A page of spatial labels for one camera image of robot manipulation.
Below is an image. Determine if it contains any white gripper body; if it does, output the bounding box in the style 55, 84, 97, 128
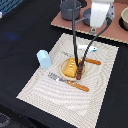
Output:
90, 1, 115, 34

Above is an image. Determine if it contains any brown toy sausage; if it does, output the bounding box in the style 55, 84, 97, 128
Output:
76, 66, 83, 80

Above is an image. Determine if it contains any yellow toy bread loaf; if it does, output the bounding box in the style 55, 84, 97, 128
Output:
64, 58, 77, 78

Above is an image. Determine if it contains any light blue cup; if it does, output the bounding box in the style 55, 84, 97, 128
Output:
37, 50, 52, 68

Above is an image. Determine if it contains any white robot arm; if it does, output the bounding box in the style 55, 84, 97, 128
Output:
90, 0, 115, 34

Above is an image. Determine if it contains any dark grey saucepan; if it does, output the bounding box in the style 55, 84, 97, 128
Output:
75, 8, 91, 26

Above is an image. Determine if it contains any beige bowl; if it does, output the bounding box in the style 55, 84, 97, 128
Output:
121, 7, 128, 30

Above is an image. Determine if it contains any dark grey pot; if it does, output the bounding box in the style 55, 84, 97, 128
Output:
60, 0, 81, 21

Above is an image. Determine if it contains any beige woven placemat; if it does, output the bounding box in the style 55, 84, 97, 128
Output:
17, 33, 118, 128

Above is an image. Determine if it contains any wooden handled knife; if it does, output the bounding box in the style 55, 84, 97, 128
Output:
61, 51, 101, 65

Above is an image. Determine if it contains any black cable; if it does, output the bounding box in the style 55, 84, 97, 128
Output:
71, 0, 113, 68

